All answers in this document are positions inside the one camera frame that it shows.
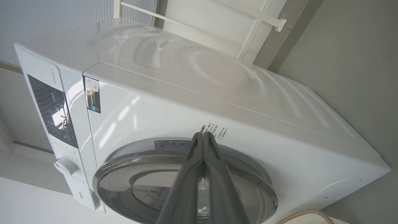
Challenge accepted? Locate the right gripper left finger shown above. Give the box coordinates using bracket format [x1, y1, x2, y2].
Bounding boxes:
[155, 132, 204, 224]

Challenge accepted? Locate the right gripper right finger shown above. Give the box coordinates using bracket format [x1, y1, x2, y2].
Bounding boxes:
[204, 131, 251, 224]

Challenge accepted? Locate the round glass washing machine door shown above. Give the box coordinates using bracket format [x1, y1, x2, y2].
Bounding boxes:
[93, 138, 279, 224]

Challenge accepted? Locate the cream perforated laundry basket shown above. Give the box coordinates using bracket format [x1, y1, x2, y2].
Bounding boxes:
[275, 209, 335, 224]

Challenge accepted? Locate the white front-load washing machine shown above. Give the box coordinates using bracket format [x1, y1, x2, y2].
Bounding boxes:
[14, 17, 391, 224]

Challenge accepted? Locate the grey warning sticker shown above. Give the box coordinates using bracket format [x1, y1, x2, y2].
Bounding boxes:
[155, 140, 191, 149]

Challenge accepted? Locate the white control knob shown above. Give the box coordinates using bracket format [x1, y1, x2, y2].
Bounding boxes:
[53, 156, 79, 176]

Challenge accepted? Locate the black info sticker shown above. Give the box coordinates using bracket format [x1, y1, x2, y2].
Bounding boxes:
[84, 76, 101, 113]

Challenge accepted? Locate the dark control display panel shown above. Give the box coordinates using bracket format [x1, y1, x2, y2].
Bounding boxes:
[27, 74, 79, 148]

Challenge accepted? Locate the white ribbed wall panel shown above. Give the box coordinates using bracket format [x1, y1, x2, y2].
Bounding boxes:
[0, 67, 54, 153]

